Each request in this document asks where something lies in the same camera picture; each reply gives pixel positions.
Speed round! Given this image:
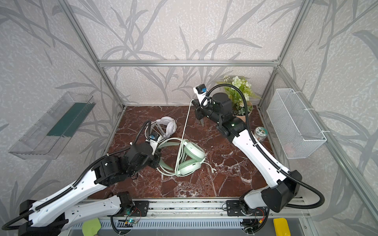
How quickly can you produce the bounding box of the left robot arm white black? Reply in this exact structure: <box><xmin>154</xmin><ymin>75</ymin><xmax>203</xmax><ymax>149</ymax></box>
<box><xmin>2</xmin><ymin>133</ymin><xmax>159</xmax><ymax>236</ymax></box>

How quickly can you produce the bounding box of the potted plant beige pot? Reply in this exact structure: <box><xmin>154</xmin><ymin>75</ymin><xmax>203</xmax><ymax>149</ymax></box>
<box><xmin>217</xmin><ymin>75</ymin><xmax>261</xmax><ymax>122</ymax></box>

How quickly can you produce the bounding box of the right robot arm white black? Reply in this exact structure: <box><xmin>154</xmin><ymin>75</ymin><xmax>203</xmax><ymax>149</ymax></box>
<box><xmin>192</xmin><ymin>84</ymin><xmax>325</xmax><ymax>215</ymax></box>

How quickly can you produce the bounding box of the white wire mesh basket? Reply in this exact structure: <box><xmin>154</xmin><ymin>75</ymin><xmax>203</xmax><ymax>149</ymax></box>
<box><xmin>267</xmin><ymin>88</ymin><xmax>327</xmax><ymax>159</ymax></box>

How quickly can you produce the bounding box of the white over-ear headphones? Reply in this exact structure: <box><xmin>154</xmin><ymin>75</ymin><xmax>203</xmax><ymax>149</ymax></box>
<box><xmin>150</xmin><ymin>116</ymin><xmax>177</xmax><ymax>140</ymax></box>

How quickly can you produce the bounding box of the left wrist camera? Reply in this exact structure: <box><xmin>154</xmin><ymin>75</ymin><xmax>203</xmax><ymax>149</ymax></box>
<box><xmin>149</xmin><ymin>132</ymin><xmax>162</xmax><ymax>155</ymax></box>

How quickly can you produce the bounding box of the light green object front left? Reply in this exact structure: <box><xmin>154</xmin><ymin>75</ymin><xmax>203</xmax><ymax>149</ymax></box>
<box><xmin>82</xmin><ymin>218</ymin><xmax>101</xmax><ymax>236</ymax></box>

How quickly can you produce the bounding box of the mint green over-ear headphones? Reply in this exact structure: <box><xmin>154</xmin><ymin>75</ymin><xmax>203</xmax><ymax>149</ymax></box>
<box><xmin>157</xmin><ymin>138</ymin><xmax>206</xmax><ymax>177</ymax></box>

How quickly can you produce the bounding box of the yellow object at front edge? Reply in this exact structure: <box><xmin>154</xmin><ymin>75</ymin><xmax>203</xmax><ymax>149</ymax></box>
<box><xmin>273</xmin><ymin>218</ymin><xmax>291</xmax><ymax>236</ymax></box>

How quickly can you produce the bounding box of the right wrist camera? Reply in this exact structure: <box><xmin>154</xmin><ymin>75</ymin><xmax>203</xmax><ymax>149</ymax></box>
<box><xmin>193</xmin><ymin>84</ymin><xmax>210</xmax><ymax>108</ymax></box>

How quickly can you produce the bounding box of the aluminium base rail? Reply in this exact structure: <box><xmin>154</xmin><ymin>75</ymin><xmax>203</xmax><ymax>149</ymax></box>
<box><xmin>67</xmin><ymin>197</ymin><xmax>311</xmax><ymax>231</ymax></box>

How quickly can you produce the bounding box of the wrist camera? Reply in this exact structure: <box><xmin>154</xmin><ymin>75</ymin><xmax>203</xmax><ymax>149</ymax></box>
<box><xmin>149</xmin><ymin>132</ymin><xmax>162</xmax><ymax>155</ymax></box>
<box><xmin>193</xmin><ymin>84</ymin><xmax>210</xmax><ymax>108</ymax></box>

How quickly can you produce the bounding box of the mint green headphone cable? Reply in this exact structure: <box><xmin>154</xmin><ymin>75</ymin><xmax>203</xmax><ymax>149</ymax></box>
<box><xmin>174</xmin><ymin>98</ymin><xmax>217</xmax><ymax>178</ymax></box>

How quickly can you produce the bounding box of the small green white tin can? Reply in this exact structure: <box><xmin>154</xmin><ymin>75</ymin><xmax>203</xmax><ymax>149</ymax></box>
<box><xmin>254</xmin><ymin>126</ymin><xmax>268</xmax><ymax>143</ymax></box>

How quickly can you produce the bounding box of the clear plastic wall shelf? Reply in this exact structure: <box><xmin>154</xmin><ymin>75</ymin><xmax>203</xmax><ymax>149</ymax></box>
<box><xmin>8</xmin><ymin>92</ymin><xmax>96</xmax><ymax>160</ymax></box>

